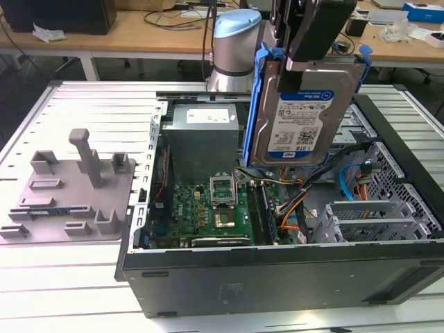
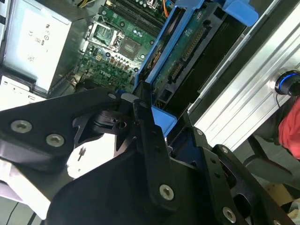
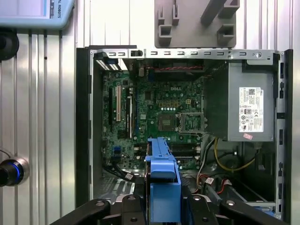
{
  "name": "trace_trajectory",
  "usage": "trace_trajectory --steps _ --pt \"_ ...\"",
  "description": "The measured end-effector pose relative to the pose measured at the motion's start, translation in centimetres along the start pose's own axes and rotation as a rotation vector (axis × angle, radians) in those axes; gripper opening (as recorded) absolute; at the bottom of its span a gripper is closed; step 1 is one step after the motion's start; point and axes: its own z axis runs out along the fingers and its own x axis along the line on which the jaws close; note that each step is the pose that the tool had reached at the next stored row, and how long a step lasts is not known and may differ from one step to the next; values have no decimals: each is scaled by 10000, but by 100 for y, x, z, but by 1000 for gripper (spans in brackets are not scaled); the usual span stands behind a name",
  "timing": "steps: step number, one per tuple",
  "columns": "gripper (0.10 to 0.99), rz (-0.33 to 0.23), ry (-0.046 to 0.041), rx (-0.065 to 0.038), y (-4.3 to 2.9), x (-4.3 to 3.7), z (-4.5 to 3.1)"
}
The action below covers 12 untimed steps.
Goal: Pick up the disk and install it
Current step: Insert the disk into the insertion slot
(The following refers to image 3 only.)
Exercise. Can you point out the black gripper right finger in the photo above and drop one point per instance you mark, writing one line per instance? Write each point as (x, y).
(201, 208)

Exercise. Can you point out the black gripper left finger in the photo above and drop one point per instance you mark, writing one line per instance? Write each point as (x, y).
(131, 208)

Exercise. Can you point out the hard disk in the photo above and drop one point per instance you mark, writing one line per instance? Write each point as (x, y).
(164, 199)

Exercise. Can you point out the grey metal disk bay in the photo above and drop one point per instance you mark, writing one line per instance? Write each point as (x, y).
(122, 187)

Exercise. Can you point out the black RAM slot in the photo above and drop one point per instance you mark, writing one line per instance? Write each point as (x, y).
(187, 158)
(187, 155)
(185, 148)
(185, 145)

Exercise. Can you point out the metal socket cover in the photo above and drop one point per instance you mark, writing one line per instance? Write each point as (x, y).
(180, 122)

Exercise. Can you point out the CPU socket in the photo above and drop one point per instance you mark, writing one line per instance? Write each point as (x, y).
(167, 122)

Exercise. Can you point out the long black expansion slot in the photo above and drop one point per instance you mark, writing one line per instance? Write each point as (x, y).
(129, 112)

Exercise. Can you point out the thin black expansion slot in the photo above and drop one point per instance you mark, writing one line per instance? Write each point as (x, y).
(110, 107)

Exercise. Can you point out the black open PC case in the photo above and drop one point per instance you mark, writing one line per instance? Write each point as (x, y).
(82, 117)

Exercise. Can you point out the grey power supply unit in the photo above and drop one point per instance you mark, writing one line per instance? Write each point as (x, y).
(222, 105)

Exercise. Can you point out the beige expansion slot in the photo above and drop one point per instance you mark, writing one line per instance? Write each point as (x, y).
(118, 103)

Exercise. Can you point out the green motherboard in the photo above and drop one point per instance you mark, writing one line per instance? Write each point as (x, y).
(152, 93)

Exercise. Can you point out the grey parts rack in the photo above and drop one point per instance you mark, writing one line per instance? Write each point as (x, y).
(192, 35)

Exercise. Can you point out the pale blue teach pendant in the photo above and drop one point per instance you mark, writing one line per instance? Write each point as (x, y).
(58, 21)

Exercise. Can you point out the black round object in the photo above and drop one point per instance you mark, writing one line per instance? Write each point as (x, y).
(8, 44)

